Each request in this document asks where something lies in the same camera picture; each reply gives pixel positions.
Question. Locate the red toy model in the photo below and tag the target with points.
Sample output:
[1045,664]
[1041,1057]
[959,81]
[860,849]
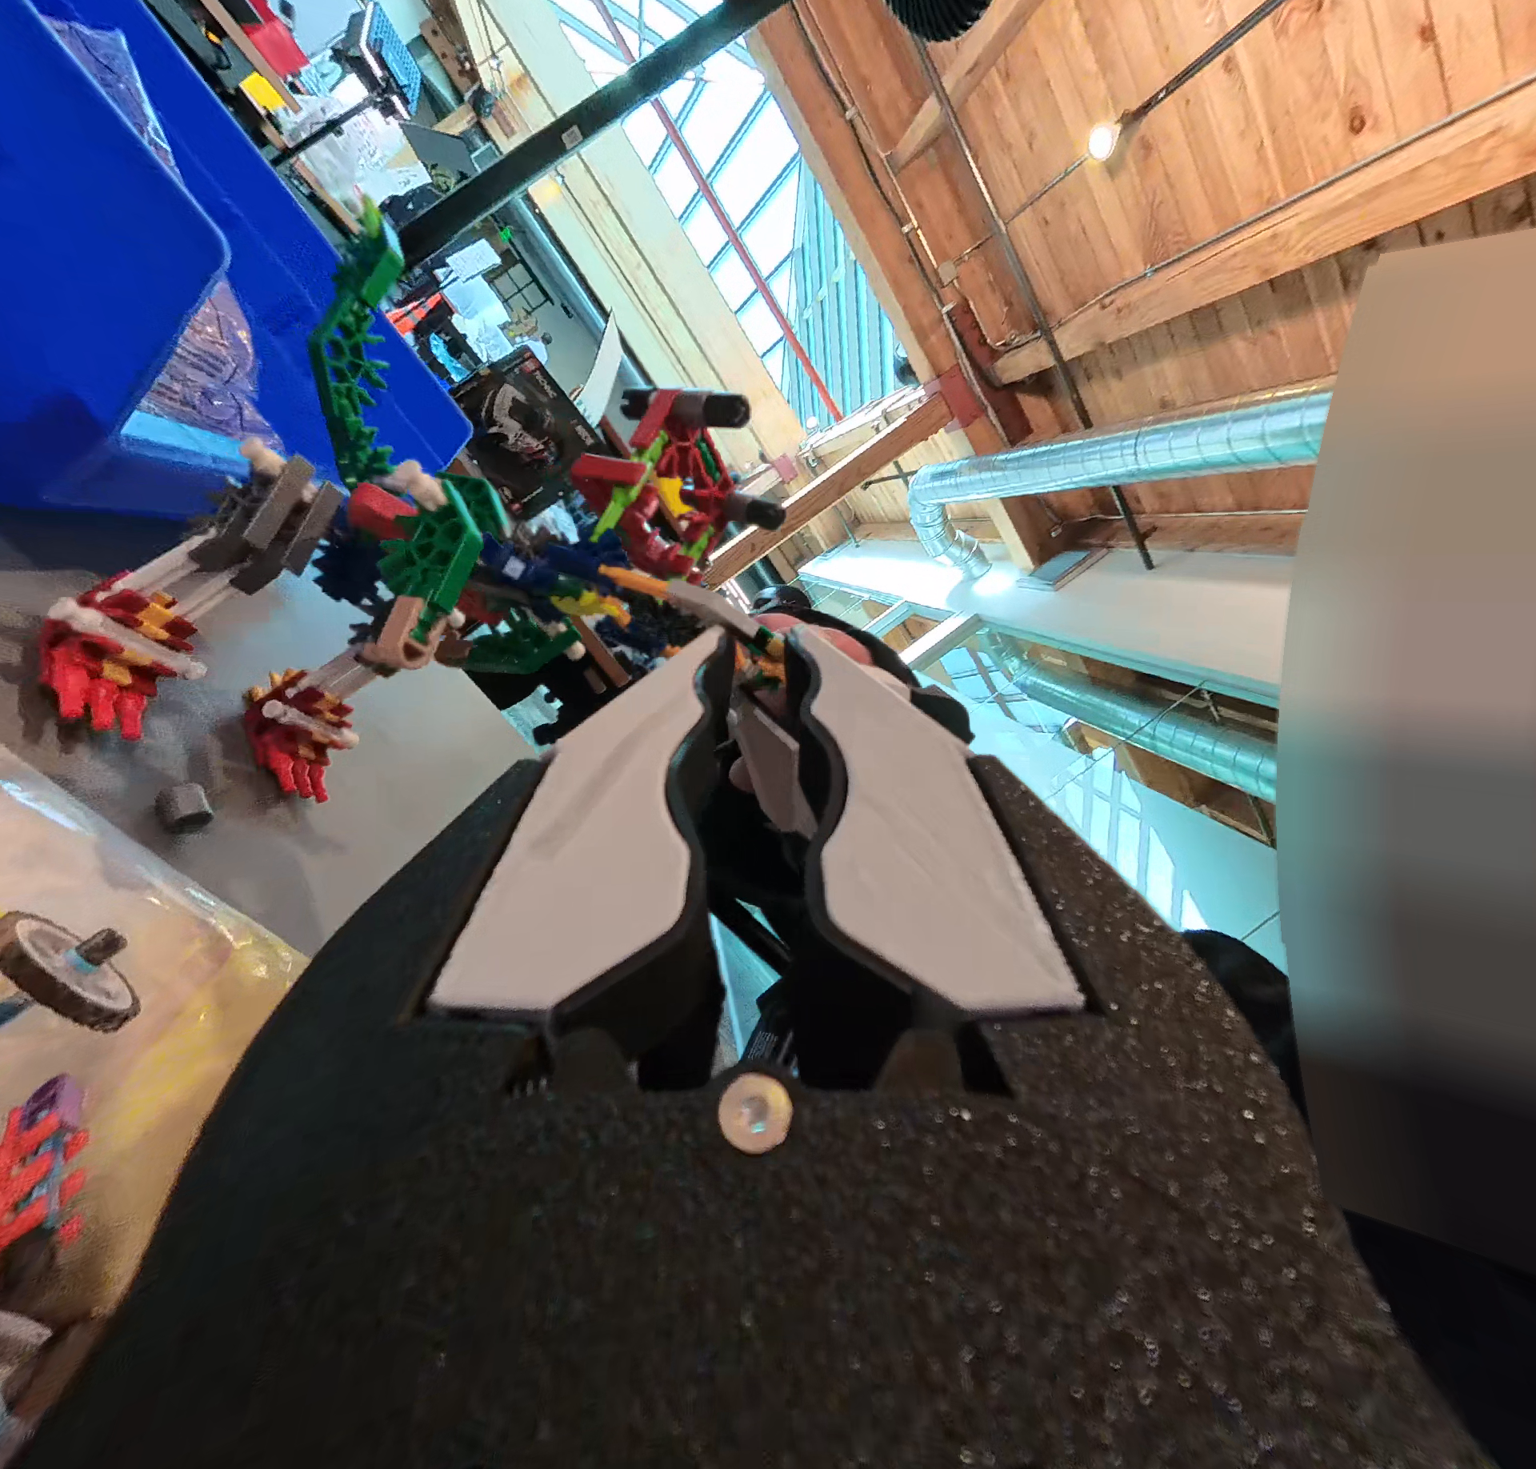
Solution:
[625,474]

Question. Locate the bright track spotlight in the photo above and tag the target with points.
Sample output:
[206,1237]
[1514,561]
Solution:
[1101,140]

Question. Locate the silver spiral duct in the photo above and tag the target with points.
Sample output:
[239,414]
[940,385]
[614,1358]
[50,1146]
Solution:
[1141,714]
[1141,450]

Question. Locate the green clip connector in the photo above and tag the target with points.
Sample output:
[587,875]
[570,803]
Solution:
[750,650]

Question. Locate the blue plastic bin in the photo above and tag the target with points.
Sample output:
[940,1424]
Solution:
[97,294]

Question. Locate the black toy box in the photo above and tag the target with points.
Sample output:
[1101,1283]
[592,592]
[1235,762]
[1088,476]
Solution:
[529,426]

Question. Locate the white curved panel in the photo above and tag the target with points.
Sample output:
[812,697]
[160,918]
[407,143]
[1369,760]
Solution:
[606,366]

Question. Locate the small multicolour toy model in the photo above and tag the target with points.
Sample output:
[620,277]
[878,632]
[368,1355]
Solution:
[438,546]

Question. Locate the blue perforated crate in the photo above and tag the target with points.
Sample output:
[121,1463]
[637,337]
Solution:
[393,54]

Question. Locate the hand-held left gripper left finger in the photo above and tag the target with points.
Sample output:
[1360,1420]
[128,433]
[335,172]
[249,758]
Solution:
[577,882]

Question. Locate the crumpled clear plastic bag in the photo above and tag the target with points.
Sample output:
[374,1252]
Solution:
[210,366]

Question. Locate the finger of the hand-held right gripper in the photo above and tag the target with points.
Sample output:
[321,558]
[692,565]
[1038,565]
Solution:
[781,774]

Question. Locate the red yellow toy assembly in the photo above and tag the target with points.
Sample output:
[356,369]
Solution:
[97,666]

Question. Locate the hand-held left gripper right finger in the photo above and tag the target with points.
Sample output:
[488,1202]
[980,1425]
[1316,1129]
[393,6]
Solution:
[937,882]

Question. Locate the skylight window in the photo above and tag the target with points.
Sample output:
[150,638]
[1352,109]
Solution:
[745,174]

